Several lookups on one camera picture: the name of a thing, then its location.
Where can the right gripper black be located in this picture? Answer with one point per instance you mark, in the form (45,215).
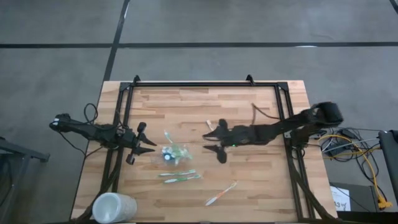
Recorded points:
(239,135)

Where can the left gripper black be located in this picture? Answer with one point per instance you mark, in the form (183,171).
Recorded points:
(130,140)

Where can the clear acrylic organizer box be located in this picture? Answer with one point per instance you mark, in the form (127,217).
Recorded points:
(155,158)

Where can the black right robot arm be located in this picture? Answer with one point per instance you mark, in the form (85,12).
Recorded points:
(295,124)

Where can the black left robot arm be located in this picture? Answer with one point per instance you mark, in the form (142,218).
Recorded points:
(81,129)

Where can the white cylindrical canister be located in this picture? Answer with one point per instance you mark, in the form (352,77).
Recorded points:
(113,208)

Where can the dark grey metal stand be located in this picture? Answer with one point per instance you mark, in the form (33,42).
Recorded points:
(25,152)

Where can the white printed paper sheet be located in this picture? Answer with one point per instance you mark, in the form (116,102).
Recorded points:
(340,199)

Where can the black box on floor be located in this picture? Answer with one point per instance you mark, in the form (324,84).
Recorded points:
(360,196)

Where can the black aluminium table frame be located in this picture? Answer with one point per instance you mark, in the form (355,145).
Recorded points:
(202,84)

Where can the black clamp on frame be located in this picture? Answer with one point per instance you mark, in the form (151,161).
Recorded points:
(249,80)
(136,79)

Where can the silver metal bracket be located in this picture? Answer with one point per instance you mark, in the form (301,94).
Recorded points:
(287,135)

